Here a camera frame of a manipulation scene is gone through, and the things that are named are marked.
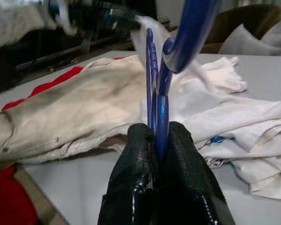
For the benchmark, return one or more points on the red garment with white stripes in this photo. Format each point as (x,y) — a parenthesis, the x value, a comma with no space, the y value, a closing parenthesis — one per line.
(46,83)

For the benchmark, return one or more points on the white cushion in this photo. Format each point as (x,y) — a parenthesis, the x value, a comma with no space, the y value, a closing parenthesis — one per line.
(267,42)

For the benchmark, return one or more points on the beige jeans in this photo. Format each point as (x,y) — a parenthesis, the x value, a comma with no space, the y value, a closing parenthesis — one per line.
(72,112)

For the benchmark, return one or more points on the blue plastic hanger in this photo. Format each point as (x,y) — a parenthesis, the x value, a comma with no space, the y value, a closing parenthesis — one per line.
(162,112)

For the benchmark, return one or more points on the white t-shirt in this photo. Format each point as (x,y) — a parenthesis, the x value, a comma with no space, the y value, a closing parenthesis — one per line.
(224,112)

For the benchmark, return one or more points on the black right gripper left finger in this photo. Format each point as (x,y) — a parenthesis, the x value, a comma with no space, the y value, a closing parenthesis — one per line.
(131,182)

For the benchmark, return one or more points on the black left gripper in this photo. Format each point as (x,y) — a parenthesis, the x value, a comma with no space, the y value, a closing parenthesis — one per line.
(91,14)

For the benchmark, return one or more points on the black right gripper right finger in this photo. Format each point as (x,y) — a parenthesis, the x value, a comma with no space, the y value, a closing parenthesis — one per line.
(187,182)

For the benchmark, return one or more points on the red cloth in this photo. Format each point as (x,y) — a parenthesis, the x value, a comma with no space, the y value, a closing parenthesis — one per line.
(9,199)

